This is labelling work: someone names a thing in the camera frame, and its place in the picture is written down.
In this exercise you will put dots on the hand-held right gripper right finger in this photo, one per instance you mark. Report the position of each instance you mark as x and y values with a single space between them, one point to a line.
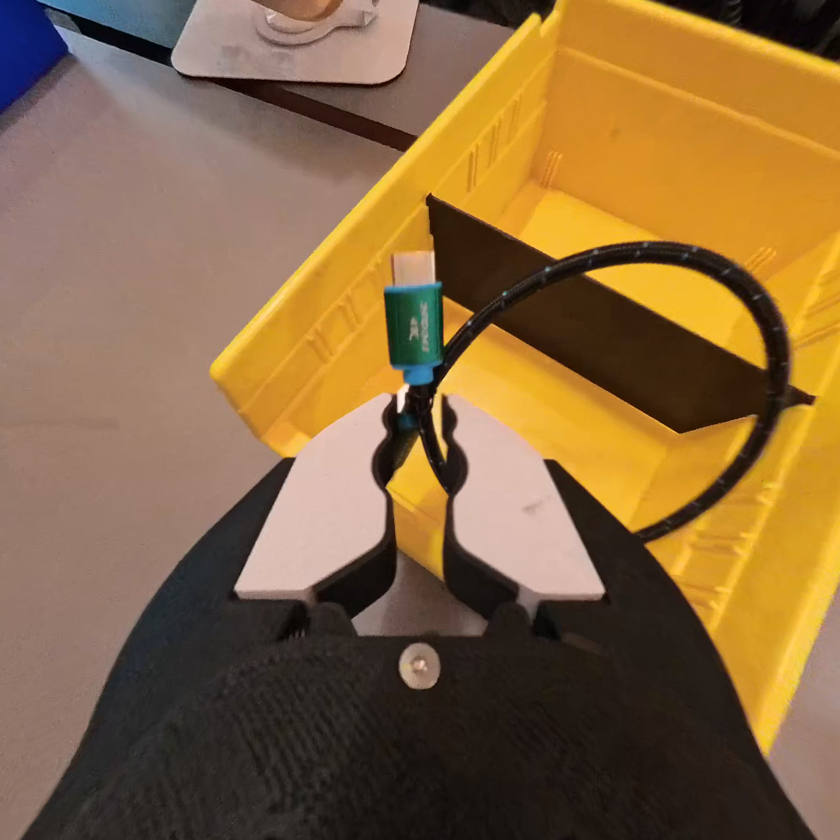
518 525

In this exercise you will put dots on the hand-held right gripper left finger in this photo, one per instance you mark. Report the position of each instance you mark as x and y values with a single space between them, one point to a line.
308 525

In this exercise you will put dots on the yellow storage bin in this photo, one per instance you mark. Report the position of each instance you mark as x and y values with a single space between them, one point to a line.
656 131

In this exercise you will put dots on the blue storage bin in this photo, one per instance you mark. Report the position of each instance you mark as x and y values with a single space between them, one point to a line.
26 46

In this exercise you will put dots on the grey desk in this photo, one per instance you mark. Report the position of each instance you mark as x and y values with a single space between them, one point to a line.
446 72
131 262

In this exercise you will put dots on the black bin divider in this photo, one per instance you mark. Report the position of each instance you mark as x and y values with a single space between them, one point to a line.
590 328

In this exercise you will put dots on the white stand base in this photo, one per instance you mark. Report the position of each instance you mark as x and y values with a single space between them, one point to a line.
216 52

